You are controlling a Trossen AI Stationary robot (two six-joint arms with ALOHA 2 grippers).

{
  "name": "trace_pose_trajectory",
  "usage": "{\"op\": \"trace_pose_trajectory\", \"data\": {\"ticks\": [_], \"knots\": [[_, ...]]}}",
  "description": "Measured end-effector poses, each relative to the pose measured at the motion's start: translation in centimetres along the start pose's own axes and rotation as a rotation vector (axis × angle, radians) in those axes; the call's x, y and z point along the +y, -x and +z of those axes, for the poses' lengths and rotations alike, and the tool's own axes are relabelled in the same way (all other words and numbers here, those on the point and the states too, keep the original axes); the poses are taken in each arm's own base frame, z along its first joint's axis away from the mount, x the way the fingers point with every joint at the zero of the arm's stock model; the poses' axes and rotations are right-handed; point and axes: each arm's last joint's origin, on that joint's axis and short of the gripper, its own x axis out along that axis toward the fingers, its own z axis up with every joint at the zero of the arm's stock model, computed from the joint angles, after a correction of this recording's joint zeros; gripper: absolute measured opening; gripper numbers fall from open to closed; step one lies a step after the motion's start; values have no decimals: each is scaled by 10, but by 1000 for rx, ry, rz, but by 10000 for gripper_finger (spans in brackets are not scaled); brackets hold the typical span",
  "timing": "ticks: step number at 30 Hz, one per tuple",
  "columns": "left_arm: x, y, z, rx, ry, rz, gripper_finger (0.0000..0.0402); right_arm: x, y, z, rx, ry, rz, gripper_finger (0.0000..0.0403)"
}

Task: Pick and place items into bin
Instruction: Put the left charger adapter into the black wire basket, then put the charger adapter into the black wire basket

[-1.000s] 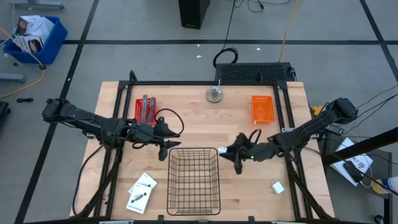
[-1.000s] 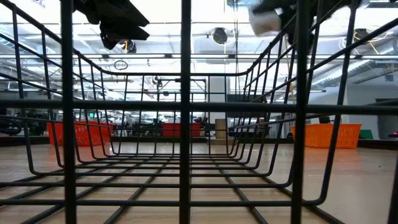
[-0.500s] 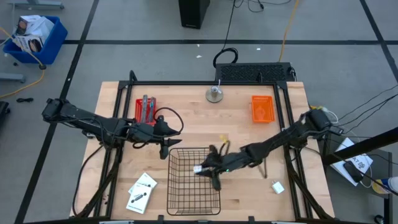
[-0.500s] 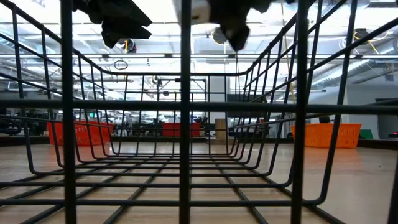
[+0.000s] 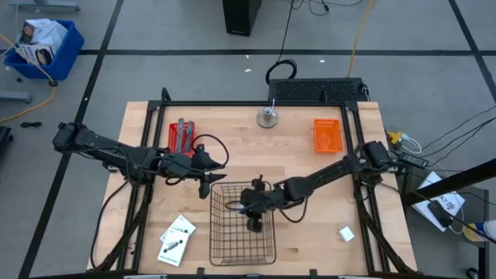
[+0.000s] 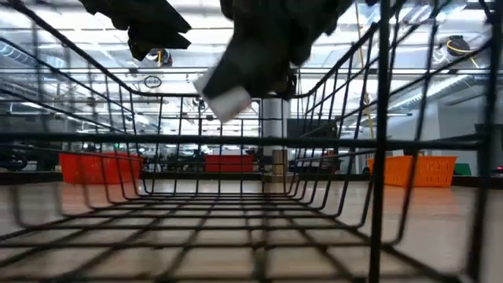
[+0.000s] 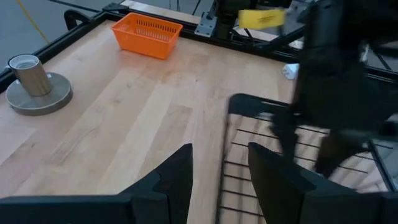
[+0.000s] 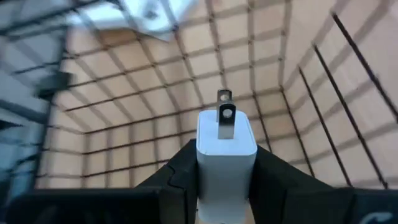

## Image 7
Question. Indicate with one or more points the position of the brushed metal lamp socket base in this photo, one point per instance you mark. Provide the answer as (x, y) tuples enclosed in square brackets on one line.
[(31, 77)]

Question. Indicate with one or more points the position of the yellow tag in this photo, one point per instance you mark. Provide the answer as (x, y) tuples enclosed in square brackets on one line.
[(261, 18)]

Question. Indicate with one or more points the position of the silver arm base mount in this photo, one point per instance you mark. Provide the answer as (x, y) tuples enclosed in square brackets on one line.
[(205, 28)]

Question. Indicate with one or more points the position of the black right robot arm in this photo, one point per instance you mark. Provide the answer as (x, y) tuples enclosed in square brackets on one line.
[(326, 25)]

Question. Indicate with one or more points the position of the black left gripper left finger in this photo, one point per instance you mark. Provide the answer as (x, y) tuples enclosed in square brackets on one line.
[(168, 199)]

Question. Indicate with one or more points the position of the orange plastic basket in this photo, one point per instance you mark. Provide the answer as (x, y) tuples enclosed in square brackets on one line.
[(146, 46)]

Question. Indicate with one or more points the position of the white USB-C charger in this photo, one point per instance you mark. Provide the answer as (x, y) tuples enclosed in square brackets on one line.
[(290, 71)]

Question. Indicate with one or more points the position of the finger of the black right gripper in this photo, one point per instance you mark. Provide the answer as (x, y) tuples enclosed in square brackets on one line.
[(334, 155), (286, 137)]

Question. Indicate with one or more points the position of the black diagonal frame strut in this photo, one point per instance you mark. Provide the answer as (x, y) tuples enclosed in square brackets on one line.
[(280, 40)]

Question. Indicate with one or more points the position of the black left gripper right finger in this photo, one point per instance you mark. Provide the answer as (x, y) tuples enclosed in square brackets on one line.
[(286, 199)]

